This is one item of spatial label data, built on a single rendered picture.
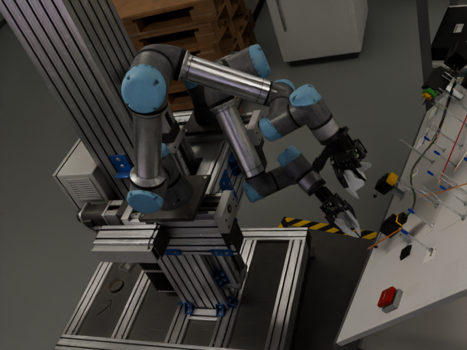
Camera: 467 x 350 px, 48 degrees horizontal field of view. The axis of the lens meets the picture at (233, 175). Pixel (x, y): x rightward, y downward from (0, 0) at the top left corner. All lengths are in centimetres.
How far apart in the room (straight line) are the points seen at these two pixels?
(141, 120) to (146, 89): 12
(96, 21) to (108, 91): 24
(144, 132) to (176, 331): 145
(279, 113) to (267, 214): 198
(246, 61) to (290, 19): 282
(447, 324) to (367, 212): 153
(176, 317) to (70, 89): 137
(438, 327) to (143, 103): 113
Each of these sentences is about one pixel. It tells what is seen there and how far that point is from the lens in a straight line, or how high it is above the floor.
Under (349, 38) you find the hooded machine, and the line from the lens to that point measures 456.
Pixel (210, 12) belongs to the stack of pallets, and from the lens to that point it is 397.
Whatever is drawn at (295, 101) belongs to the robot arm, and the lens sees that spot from 143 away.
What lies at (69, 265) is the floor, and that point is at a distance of 384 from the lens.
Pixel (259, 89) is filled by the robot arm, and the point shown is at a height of 156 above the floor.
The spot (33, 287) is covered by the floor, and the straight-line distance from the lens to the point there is 389.
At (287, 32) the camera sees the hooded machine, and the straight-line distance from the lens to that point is 461.
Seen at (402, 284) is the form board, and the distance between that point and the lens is 156.
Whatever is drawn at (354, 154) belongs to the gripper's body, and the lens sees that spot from 148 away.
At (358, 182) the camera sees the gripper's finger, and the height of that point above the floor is 131.
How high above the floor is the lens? 234
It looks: 38 degrees down
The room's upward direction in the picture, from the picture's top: 22 degrees counter-clockwise
